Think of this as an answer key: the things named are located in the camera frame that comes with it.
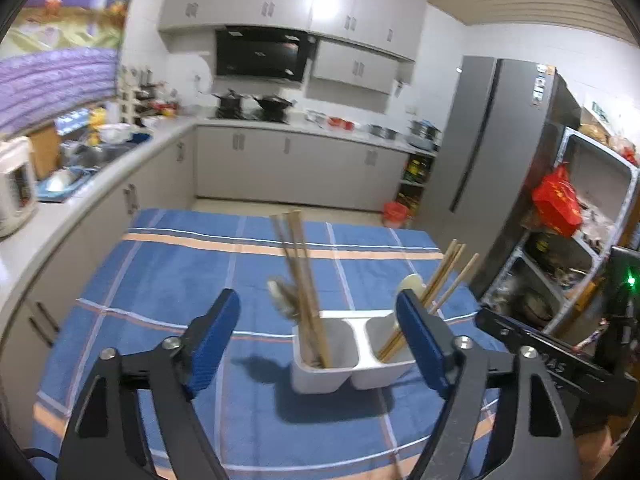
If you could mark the steel bowl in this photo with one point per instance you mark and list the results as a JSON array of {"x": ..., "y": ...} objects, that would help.
[{"x": 382, "y": 131}]

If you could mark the white plate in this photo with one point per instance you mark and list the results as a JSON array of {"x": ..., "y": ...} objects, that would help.
[{"x": 57, "y": 182}]

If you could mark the red containers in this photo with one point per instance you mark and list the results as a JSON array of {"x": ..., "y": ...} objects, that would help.
[{"x": 341, "y": 123}]

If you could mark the metal spoon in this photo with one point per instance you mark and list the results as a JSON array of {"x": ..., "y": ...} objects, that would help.
[{"x": 282, "y": 297}]

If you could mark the wooden cutting board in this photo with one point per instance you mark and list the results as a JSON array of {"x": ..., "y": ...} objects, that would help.
[{"x": 45, "y": 152}]

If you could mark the metal storage rack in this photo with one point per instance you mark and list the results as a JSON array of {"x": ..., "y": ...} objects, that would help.
[{"x": 595, "y": 170}]

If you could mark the yellow dish soap bottle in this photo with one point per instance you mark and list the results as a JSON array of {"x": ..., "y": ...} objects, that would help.
[{"x": 96, "y": 125}]

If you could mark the grey refrigerator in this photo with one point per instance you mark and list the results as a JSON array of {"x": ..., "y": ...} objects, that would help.
[{"x": 490, "y": 170}]

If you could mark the black wok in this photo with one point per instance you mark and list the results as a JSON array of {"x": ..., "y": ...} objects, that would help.
[{"x": 272, "y": 104}]

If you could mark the white bowl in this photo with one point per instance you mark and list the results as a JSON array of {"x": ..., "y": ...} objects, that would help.
[{"x": 115, "y": 133}]

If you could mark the purple brick print blind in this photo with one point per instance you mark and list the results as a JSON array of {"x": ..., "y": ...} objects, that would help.
[{"x": 50, "y": 75}]

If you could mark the bottles under counter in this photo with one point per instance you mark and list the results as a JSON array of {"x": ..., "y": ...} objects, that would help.
[{"x": 415, "y": 180}]

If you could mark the black lidded pot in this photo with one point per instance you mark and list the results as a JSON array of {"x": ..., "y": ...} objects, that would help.
[{"x": 229, "y": 101}]

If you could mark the black gas stove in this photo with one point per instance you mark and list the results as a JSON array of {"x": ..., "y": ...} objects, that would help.
[{"x": 250, "y": 116}]

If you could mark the steel kitchen sink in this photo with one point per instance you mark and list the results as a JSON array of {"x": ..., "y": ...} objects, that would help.
[{"x": 95, "y": 160}]

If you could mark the red bucket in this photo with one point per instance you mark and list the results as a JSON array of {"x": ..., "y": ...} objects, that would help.
[{"x": 395, "y": 214}]

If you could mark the blue plaid tablecloth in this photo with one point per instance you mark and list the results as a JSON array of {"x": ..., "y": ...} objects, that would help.
[{"x": 175, "y": 270}]

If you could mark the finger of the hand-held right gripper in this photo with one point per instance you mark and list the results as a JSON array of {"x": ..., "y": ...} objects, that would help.
[{"x": 500, "y": 327}]

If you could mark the red plastic bag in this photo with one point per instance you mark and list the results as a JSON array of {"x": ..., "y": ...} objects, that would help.
[{"x": 557, "y": 202}]

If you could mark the white two-compartment utensil holder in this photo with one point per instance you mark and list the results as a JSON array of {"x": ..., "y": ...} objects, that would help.
[{"x": 320, "y": 377}]

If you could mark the tiered dish rack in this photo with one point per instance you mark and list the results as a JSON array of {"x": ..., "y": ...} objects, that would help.
[{"x": 132, "y": 95}]

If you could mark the white floral pressure cooker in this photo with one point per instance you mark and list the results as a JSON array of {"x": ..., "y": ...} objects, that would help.
[{"x": 15, "y": 185}]

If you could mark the black range hood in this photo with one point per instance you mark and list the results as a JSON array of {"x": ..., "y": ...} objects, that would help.
[{"x": 260, "y": 55}]

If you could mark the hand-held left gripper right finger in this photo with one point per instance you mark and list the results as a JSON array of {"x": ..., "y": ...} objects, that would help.
[{"x": 425, "y": 345}]

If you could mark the pale plastic spoon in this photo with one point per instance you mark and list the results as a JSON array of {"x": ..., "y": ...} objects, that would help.
[{"x": 412, "y": 282}]

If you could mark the dark blue cloth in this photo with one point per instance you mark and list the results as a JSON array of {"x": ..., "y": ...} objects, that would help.
[{"x": 140, "y": 138}]

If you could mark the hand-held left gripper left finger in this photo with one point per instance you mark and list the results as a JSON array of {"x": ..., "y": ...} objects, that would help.
[{"x": 212, "y": 345}]

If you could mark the steel steamer pot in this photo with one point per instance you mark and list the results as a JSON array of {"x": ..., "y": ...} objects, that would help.
[{"x": 425, "y": 135}]

